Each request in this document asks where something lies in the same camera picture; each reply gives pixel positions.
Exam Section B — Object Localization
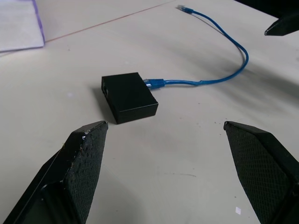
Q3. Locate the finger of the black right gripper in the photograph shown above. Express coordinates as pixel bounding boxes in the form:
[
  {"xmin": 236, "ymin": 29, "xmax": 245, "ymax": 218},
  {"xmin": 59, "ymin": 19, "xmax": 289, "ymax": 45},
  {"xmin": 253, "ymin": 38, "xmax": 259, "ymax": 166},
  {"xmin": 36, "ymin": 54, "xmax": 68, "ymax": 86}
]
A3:
[{"xmin": 264, "ymin": 10, "xmax": 299, "ymax": 37}]

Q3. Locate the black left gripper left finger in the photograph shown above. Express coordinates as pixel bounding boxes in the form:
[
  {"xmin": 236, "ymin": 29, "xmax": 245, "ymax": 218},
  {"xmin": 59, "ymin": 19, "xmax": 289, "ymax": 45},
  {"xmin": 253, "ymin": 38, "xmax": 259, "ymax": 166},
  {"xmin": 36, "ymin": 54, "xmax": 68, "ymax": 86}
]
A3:
[{"xmin": 3, "ymin": 120, "xmax": 109, "ymax": 224}]

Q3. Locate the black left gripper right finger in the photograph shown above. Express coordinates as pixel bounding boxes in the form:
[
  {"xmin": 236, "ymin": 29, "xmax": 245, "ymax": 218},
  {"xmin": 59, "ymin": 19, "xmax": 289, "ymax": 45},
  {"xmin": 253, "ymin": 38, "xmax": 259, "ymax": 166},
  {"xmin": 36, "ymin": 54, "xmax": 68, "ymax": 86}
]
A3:
[{"xmin": 223, "ymin": 120, "xmax": 299, "ymax": 224}]

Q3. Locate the small black box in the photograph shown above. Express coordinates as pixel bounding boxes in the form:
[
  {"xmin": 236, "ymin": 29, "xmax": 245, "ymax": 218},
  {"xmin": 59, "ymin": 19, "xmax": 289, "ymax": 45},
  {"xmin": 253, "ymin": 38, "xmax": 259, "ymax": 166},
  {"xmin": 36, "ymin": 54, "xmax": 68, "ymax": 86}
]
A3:
[{"xmin": 101, "ymin": 72, "xmax": 159, "ymax": 125}]

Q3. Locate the white foam sheet purple edge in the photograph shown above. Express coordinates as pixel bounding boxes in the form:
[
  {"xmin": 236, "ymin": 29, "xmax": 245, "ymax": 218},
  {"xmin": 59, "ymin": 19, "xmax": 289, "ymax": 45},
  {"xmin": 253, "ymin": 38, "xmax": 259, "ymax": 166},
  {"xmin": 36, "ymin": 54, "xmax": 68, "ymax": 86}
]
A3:
[{"xmin": 0, "ymin": 0, "xmax": 46, "ymax": 52}]

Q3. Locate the blue Ethernet cable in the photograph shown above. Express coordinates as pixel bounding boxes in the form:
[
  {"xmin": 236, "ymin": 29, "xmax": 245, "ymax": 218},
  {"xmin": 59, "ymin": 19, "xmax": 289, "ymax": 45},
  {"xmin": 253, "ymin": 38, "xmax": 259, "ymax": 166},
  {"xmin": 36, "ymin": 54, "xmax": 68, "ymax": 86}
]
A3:
[{"xmin": 143, "ymin": 4, "xmax": 249, "ymax": 90}]

